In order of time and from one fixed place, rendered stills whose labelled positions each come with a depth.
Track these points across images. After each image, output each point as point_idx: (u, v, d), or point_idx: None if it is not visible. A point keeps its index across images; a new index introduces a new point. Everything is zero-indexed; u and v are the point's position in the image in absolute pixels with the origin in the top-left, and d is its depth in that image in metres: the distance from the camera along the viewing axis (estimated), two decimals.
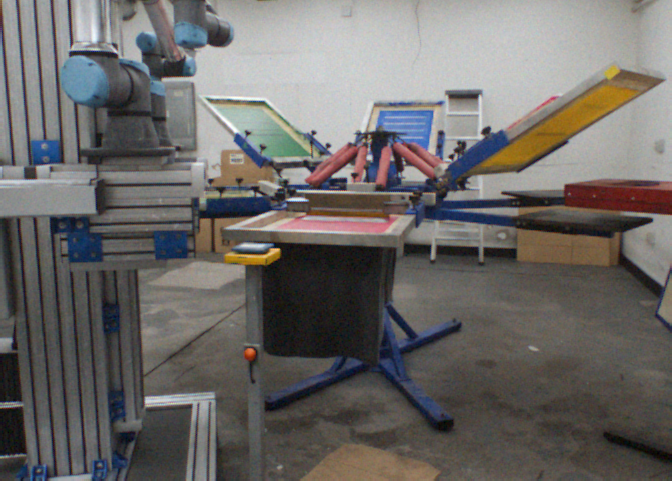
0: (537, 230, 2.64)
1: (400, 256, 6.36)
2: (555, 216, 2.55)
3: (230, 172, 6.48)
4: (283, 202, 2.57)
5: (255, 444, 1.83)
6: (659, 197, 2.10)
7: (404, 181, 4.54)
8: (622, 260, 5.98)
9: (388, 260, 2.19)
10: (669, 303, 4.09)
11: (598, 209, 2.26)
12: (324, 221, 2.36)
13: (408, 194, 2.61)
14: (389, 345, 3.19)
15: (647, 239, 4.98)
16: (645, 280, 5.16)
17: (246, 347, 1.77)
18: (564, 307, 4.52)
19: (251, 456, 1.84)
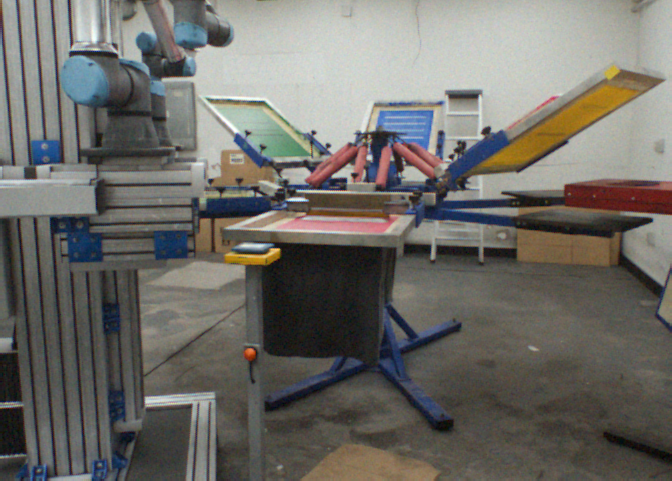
0: (537, 230, 2.64)
1: (400, 256, 6.36)
2: (555, 216, 2.55)
3: (230, 172, 6.48)
4: (283, 202, 2.57)
5: (255, 444, 1.83)
6: (659, 197, 2.10)
7: (404, 181, 4.54)
8: (622, 260, 5.98)
9: (388, 260, 2.19)
10: (669, 303, 4.09)
11: (598, 209, 2.26)
12: (324, 221, 2.36)
13: (408, 194, 2.61)
14: (389, 345, 3.19)
15: (647, 239, 4.98)
16: (645, 280, 5.16)
17: (246, 347, 1.77)
18: (564, 307, 4.52)
19: (251, 456, 1.84)
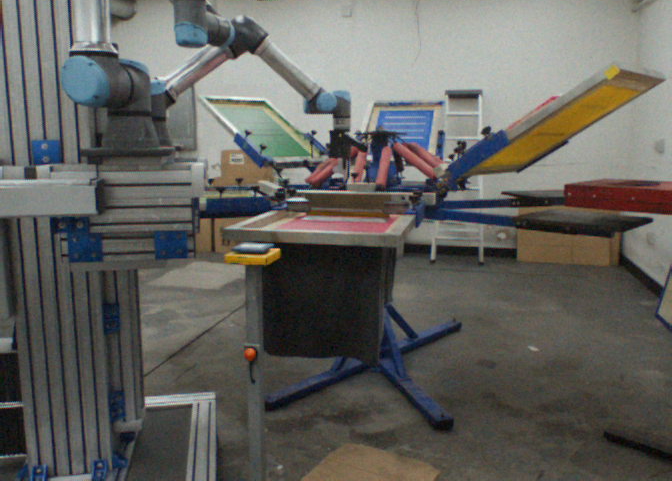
0: (537, 230, 2.64)
1: (400, 256, 6.36)
2: (555, 216, 2.55)
3: (230, 172, 6.48)
4: (283, 202, 2.57)
5: (255, 444, 1.83)
6: (659, 197, 2.10)
7: (404, 181, 4.54)
8: (622, 260, 5.98)
9: (388, 260, 2.19)
10: (669, 303, 4.09)
11: (598, 209, 2.26)
12: (324, 221, 2.36)
13: (408, 194, 2.61)
14: (389, 345, 3.19)
15: (647, 239, 4.98)
16: (645, 280, 5.16)
17: (246, 347, 1.77)
18: (564, 307, 4.52)
19: (251, 456, 1.84)
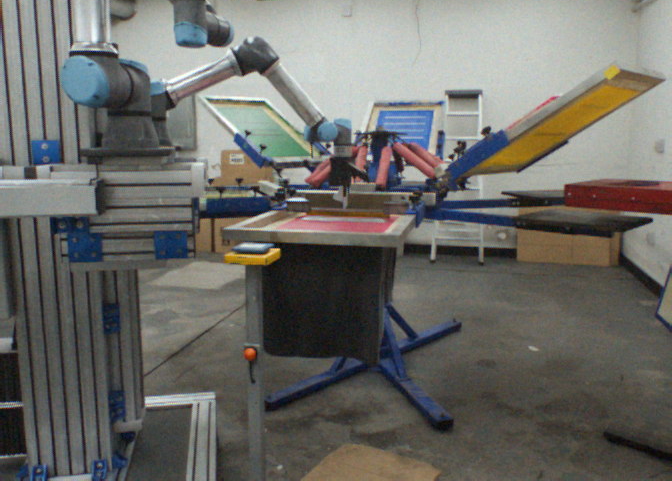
0: (537, 230, 2.64)
1: (400, 256, 6.36)
2: (555, 216, 2.55)
3: (230, 172, 6.48)
4: (283, 202, 2.57)
5: (255, 444, 1.83)
6: (659, 197, 2.10)
7: (404, 181, 4.54)
8: (622, 260, 5.98)
9: (388, 260, 2.19)
10: (669, 303, 4.09)
11: (598, 209, 2.26)
12: (324, 221, 2.36)
13: (408, 194, 2.61)
14: (389, 345, 3.19)
15: (647, 239, 4.98)
16: (645, 280, 5.16)
17: (246, 347, 1.77)
18: (564, 307, 4.52)
19: (251, 456, 1.84)
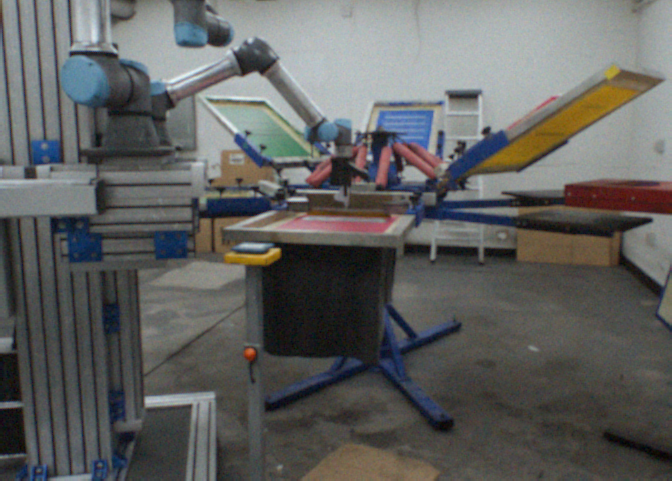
0: (537, 230, 2.64)
1: (400, 256, 6.36)
2: (555, 216, 2.55)
3: (230, 172, 6.48)
4: (283, 202, 2.57)
5: (255, 444, 1.83)
6: (659, 197, 2.10)
7: (404, 181, 4.54)
8: (622, 260, 5.98)
9: (388, 260, 2.19)
10: (669, 303, 4.09)
11: (598, 209, 2.26)
12: (324, 221, 2.36)
13: (408, 194, 2.61)
14: (389, 345, 3.19)
15: (647, 239, 4.98)
16: (645, 280, 5.16)
17: (246, 347, 1.77)
18: (564, 307, 4.52)
19: (251, 456, 1.84)
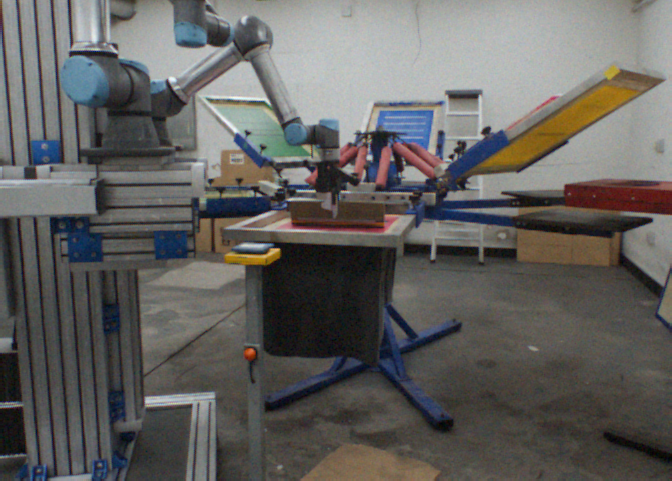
0: (537, 230, 2.64)
1: (400, 256, 6.36)
2: (555, 216, 2.55)
3: (230, 172, 6.48)
4: (283, 202, 2.57)
5: (255, 444, 1.83)
6: (659, 197, 2.10)
7: (404, 181, 4.54)
8: (622, 260, 5.98)
9: (388, 260, 2.19)
10: (669, 303, 4.09)
11: (598, 209, 2.26)
12: None
13: (408, 194, 2.61)
14: (389, 345, 3.19)
15: (647, 239, 4.98)
16: (645, 280, 5.16)
17: (246, 347, 1.77)
18: (564, 307, 4.52)
19: (251, 456, 1.84)
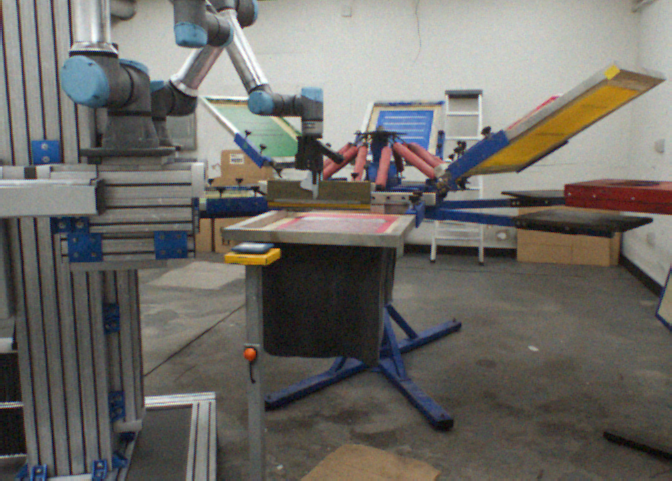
0: (537, 230, 2.64)
1: (400, 256, 6.36)
2: (555, 216, 2.55)
3: (230, 172, 6.48)
4: None
5: (255, 444, 1.83)
6: (659, 197, 2.10)
7: (404, 181, 4.54)
8: (622, 260, 5.98)
9: (388, 260, 2.19)
10: (669, 303, 4.09)
11: (598, 209, 2.26)
12: (324, 221, 2.36)
13: (408, 194, 2.61)
14: (389, 345, 3.19)
15: (647, 239, 4.98)
16: (645, 280, 5.16)
17: (246, 347, 1.77)
18: (564, 307, 4.52)
19: (251, 456, 1.84)
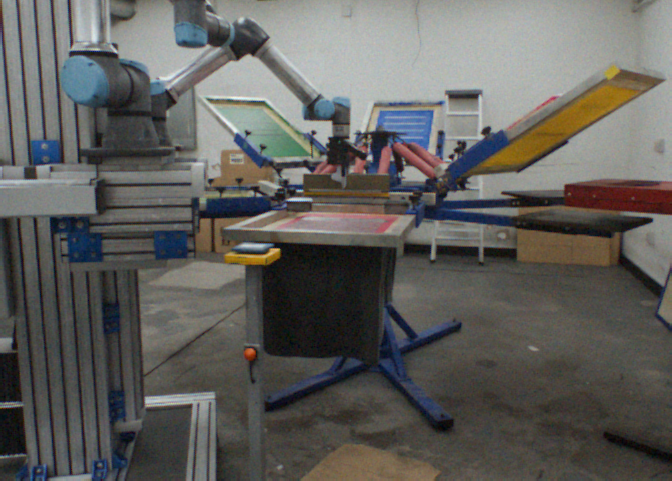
0: (537, 230, 2.64)
1: (400, 256, 6.36)
2: (555, 216, 2.55)
3: (230, 172, 6.48)
4: (283, 202, 2.57)
5: (255, 444, 1.83)
6: (659, 197, 2.10)
7: (404, 181, 4.54)
8: (622, 260, 5.98)
9: (388, 260, 2.19)
10: (669, 303, 4.09)
11: (598, 209, 2.26)
12: (324, 221, 2.36)
13: (408, 194, 2.61)
14: (389, 345, 3.19)
15: (647, 239, 4.98)
16: (645, 280, 5.16)
17: (246, 347, 1.77)
18: (564, 307, 4.52)
19: (251, 456, 1.84)
